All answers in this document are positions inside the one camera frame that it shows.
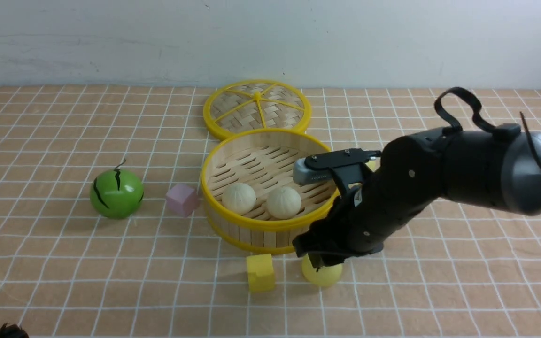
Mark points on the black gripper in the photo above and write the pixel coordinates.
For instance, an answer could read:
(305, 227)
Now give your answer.
(401, 184)

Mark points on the yellow bun front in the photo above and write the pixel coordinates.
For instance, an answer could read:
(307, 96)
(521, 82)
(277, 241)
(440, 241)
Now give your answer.
(321, 277)

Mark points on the white bun front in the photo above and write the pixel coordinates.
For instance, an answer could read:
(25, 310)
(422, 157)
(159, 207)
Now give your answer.
(283, 203)

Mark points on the white bun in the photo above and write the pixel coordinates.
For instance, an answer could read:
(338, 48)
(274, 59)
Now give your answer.
(239, 197)
(283, 203)

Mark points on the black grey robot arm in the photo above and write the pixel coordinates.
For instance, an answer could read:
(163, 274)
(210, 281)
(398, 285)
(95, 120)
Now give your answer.
(500, 170)

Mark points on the bamboo steamer tray yellow rim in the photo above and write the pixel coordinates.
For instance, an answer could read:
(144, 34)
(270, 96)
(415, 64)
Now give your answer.
(263, 159)

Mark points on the woven bamboo steamer lid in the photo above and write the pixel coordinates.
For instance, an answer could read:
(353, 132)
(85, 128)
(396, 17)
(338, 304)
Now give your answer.
(255, 104)

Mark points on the yellow foam cube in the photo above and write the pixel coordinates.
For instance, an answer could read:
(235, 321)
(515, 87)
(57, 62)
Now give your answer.
(260, 273)

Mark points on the purple foam cube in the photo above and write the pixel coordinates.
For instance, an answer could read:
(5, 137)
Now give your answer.
(182, 199)

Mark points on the green toy watermelon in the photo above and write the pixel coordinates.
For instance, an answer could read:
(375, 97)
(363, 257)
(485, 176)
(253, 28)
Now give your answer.
(117, 193)

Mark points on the checkered orange tablecloth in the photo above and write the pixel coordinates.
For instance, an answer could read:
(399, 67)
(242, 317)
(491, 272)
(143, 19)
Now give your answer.
(68, 272)

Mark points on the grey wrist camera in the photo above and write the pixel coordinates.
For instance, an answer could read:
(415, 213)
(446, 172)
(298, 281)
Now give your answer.
(341, 166)

